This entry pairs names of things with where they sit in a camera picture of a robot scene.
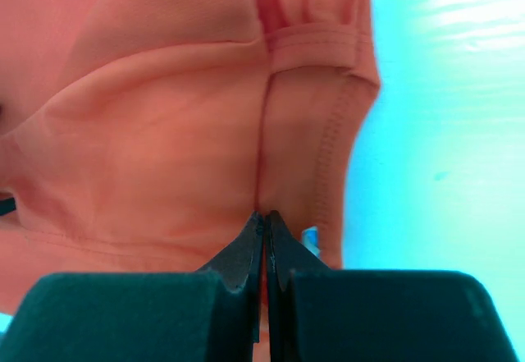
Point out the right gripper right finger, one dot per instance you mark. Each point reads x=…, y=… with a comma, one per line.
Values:
x=291, y=267

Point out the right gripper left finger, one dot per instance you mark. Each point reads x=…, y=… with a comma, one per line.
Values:
x=239, y=264

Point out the orange t shirt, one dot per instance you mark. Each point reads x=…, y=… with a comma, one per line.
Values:
x=137, y=138

